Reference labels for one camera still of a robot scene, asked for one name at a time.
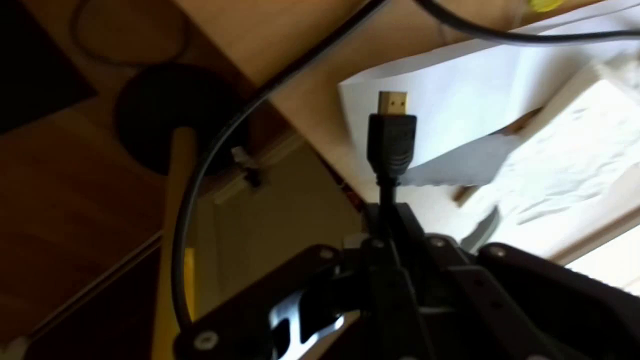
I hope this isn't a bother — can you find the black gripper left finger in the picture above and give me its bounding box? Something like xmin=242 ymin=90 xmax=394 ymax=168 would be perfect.
xmin=169 ymin=201 xmax=391 ymax=360

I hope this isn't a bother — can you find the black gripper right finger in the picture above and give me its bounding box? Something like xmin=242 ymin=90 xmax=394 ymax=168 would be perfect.
xmin=389 ymin=201 xmax=640 ymax=360

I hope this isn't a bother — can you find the crumpled white cloth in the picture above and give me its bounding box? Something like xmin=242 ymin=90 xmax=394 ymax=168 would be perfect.
xmin=458 ymin=57 xmax=640 ymax=264

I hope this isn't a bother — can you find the smooth folded white cloth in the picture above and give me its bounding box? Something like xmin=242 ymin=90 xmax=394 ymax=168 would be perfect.
xmin=337 ymin=4 xmax=640 ymax=190

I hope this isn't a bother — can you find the light wooden desk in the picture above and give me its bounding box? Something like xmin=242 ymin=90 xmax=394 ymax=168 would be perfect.
xmin=174 ymin=0 xmax=601 ymax=205

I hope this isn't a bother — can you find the small yellow object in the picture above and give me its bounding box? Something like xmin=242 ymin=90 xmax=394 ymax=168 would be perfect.
xmin=524 ymin=0 xmax=566 ymax=14

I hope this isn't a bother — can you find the yellow stanchion post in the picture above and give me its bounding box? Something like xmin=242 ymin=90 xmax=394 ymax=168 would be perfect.
xmin=109 ymin=61 xmax=254 ymax=360

